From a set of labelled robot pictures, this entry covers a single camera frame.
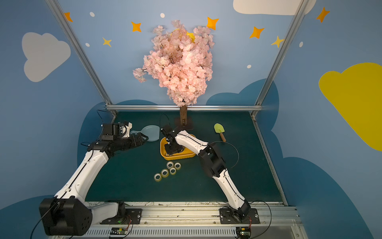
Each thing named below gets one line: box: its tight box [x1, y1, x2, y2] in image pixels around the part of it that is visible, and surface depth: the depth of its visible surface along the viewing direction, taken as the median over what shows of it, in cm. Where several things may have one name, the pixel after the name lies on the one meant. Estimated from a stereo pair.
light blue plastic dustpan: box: [129, 124, 161, 142], surface depth 113 cm
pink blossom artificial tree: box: [132, 19, 215, 126], surface depth 74 cm
